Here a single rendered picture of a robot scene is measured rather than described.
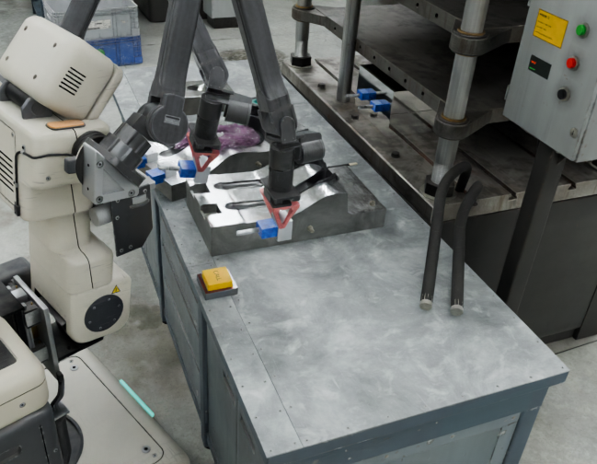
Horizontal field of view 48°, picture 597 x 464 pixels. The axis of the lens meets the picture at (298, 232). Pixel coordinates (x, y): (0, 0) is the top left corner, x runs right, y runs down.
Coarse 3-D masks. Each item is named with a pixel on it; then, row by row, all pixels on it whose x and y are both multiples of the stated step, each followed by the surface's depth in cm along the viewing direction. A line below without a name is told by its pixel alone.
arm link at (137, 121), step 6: (156, 102) 135; (144, 108) 134; (150, 108) 132; (132, 114) 133; (138, 114) 131; (144, 114) 132; (126, 120) 134; (132, 120) 131; (138, 120) 130; (144, 120) 130; (132, 126) 129; (138, 126) 130; (144, 126) 131; (138, 132) 130; (144, 132) 131; (150, 138) 132
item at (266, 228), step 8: (272, 216) 160; (280, 216) 159; (256, 224) 160; (264, 224) 159; (272, 224) 159; (288, 224) 158; (240, 232) 157; (248, 232) 158; (256, 232) 159; (264, 232) 157; (272, 232) 158; (280, 232) 159; (288, 232) 160; (280, 240) 160
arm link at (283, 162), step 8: (272, 144) 149; (280, 144) 148; (288, 144) 149; (296, 144) 150; (272, 152) 148; (280, 152) 147; (288, 152) 147; (296, 152) 151; (272, 160) 149; (280, 160) 148; (288, 160) 148; (296, 160) 152; (280, 168) 149; (288, 168) 150
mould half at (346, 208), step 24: (264, 168) 193; (312, 168) 186; (336, 168) 202; (216, 192) 180; (240, 192) 182; (312, 192) 177; (336, 192) 175; (360, 192) 191; (192, 216) 185; (216, 216) 170; (240, 216) 171; (264, 216) 173; (312, 216) 176; (336, 216) 180; (360, 216) 183; (384, 216) 186; (216, 240) 169; (240, 240) 172; (264, 240) 175; (288, 240) 178
